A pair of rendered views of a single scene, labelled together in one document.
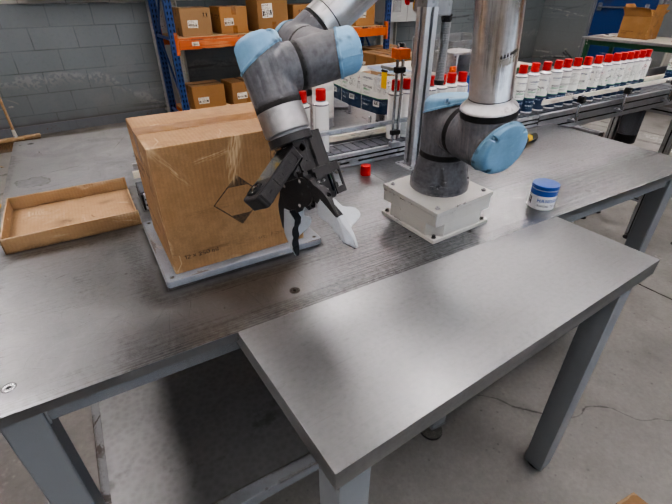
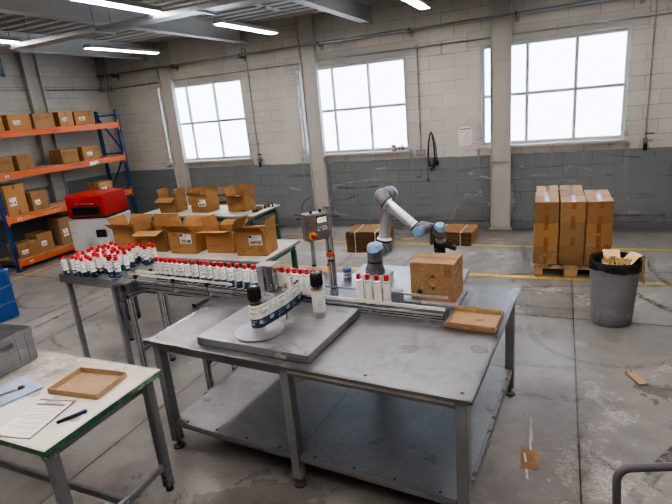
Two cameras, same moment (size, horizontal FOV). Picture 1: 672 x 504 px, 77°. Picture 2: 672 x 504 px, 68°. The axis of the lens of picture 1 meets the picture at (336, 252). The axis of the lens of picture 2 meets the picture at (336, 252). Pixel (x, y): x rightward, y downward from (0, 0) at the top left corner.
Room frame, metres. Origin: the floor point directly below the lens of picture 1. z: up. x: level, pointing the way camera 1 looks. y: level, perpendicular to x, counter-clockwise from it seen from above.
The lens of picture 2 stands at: (3.14, 2.69, 2.16)
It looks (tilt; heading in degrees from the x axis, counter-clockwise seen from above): 16 degrees down; 239
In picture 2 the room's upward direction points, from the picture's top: 5 degrees counter-clockwise
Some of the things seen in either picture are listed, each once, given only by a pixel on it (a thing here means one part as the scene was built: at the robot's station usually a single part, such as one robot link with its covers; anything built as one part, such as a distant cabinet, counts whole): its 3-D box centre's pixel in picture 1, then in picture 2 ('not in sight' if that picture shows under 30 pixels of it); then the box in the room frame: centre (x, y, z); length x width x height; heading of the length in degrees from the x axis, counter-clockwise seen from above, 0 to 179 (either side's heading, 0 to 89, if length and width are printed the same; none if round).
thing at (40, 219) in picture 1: (72, 210); (474, 318); (1.02, 0.71, 0.85); 0.30 x 0.26 x 0.04; 120
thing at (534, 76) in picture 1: (530, 88); (238, 276); (1.91, -0.84, 0.98); 0.05 x 0.05 x 0.20
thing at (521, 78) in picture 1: (518, 90); (246, 277); (1.87, -0.77, 0.98); 0.05 x 0.05 x 0.20
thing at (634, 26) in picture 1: (641, 21); not in sight; (5.99, -3.81, 0.97); 0.47 x 0.41 x 0.37; 120
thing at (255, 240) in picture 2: not in sight; (256, 234); (1.23, -2.05, 0.97); 0.51 x 0.39 x 0.37; 39
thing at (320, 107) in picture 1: (321, 121); (359, 287); (1.40, 0.05, 0.98); 0.05 x 0.05 x 0.20
